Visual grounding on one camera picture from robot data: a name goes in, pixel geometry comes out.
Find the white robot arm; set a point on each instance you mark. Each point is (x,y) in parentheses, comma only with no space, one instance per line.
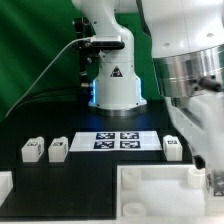
(188,58)

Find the white square tabletop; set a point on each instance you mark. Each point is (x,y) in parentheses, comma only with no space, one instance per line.
(162,194)

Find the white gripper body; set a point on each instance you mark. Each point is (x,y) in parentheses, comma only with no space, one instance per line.
(201,123)

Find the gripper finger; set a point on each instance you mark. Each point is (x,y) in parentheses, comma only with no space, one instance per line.
(199,162)

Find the white marker sheet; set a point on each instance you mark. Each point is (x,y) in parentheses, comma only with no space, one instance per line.
(115,141)

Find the white obstacle block left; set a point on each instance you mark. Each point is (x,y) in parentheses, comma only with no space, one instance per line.
(6,185)

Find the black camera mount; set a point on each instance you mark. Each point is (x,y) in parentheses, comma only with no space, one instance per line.
(87,54)

